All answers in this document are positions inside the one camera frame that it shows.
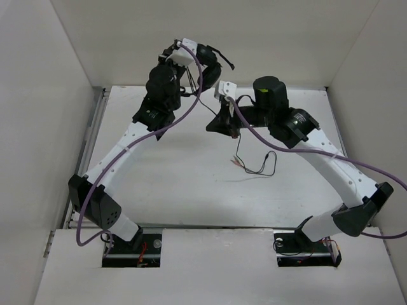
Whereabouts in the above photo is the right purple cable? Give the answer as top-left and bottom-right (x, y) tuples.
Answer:
(225, 98), (407, 238)

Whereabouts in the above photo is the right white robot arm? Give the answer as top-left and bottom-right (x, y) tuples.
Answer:
(206, 76), (394, 251)

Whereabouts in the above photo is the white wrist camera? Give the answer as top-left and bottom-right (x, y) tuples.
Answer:
(166, 38), (198, 67)
(214, 80), (237, 100)

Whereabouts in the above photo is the purple cable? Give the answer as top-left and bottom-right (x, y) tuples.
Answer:
(225, 98), (407, 238)
(76, 43), (204, 247)

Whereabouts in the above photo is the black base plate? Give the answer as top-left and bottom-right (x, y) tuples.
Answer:
(102, 228), (163, 268)
(272, 231), (342, 268)

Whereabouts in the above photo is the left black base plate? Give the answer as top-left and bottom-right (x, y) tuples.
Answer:
(102, 228), (163, 268)

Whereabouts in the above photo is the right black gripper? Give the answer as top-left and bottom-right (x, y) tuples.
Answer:
(206, 98), (273, 139)

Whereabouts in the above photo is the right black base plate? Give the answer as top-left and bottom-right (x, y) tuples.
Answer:
(272, 231), (342, 268)

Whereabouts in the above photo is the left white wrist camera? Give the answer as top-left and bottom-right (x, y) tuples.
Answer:
(166, 38), (198, 67)

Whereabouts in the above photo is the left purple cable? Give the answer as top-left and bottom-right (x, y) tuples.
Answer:
(76, 43), (204, 247)

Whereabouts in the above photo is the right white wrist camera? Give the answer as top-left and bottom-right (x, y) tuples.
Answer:
(214, 80), (237, 100)

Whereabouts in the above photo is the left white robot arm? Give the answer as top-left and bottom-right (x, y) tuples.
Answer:
(68, 39), (201, 252)

